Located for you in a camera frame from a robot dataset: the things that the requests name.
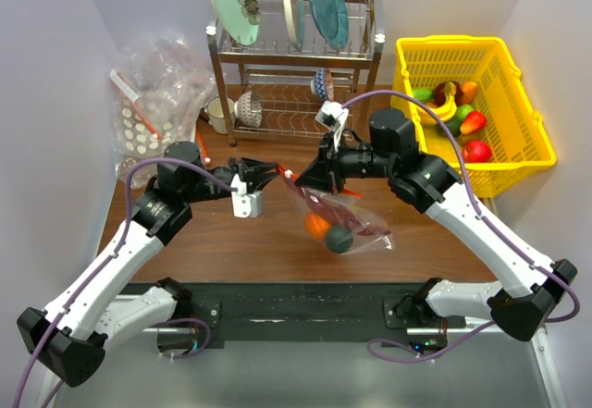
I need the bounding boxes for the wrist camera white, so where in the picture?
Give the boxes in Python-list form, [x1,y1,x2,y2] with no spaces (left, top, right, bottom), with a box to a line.
[230,174,263,218]
[314,101,349,152]

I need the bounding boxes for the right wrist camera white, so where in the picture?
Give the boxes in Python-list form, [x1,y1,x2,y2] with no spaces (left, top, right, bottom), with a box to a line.
[314,101,349,152]

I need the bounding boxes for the red toy apple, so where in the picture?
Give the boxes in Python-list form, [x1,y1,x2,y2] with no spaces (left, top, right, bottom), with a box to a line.
[462,140,492,163]

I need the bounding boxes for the purple cable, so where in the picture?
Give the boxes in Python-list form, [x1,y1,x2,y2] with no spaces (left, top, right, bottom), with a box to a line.
[11,157,241,408]
[344,91,582,363]

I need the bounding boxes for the cream enamel mug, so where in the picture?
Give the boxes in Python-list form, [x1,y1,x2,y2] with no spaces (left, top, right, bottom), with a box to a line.
[204,97,236,135]

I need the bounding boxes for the blue patterned bowl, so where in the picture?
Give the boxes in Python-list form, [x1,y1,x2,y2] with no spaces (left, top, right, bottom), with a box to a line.
[310,68,334,102]

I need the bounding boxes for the orange toy fruit back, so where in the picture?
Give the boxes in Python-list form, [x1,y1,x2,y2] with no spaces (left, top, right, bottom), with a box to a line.
[461,81,478,105]

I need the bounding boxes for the clear zip bag orange zipper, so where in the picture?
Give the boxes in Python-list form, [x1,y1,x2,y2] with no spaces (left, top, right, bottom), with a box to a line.
[277,166,395,255]

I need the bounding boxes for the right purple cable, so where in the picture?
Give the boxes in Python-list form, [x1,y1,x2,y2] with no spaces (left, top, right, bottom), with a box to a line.
[344,91,582,363]

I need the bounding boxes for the toy orange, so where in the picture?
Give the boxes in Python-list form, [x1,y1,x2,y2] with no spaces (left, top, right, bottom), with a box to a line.
[303,212,332,241]

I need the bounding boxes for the yellow plastic basket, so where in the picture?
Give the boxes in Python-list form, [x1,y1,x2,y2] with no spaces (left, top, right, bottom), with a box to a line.
[391,35,557,198]

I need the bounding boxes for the metal dish rack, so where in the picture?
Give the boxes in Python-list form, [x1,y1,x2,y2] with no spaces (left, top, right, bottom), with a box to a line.
[205,0,386,147]

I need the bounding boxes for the mint green floral plate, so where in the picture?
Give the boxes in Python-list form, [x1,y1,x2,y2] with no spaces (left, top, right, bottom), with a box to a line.
[211,0,261,46]

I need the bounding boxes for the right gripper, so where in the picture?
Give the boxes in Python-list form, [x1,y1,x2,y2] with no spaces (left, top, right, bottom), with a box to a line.
[295,130,395,195]

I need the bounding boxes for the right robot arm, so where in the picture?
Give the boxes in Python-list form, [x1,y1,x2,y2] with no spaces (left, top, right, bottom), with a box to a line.
[296,101,577,341]

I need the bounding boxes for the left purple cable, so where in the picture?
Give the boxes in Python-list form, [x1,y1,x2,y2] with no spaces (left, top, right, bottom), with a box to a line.
[11,157,241,408]

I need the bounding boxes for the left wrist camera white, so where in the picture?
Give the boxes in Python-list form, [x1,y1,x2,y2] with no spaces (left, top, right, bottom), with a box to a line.
[230,174,263,218]

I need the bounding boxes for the dark green toy avocado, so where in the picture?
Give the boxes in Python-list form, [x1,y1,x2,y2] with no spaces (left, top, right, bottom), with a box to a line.
[325,225,353,254]

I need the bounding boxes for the green toy lime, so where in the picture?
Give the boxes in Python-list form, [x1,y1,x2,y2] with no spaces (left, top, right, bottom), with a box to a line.
[413,88,434,104]

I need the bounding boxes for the red toy lobster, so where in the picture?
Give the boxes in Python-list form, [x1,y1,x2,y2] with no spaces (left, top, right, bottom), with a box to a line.
[296,187,391,237]

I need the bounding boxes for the beige rimmed plate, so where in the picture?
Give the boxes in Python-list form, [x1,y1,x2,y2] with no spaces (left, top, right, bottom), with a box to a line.
[282,0,305,51]

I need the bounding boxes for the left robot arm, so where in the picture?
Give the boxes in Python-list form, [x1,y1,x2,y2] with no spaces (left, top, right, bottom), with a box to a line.
[17,142,278,388]

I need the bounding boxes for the teal blue plate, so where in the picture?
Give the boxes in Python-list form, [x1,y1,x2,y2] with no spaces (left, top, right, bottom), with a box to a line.
[309,0,349,51]

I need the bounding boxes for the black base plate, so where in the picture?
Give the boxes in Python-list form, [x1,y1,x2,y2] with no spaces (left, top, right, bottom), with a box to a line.
[115,281,468,352]

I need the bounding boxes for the red yellow toy mango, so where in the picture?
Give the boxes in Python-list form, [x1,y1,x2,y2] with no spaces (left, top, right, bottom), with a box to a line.
[460,110,487,135]

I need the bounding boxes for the toy banana bunch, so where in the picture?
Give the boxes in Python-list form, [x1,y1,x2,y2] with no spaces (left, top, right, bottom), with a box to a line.
[417,95,457,124]

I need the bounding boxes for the pile of clear zip bags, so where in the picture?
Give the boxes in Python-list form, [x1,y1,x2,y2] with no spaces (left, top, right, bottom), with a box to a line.
[109,33,216,182]

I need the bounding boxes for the grey patterned bowl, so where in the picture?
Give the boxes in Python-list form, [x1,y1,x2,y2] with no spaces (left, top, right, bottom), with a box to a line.
[234,90,263,128]

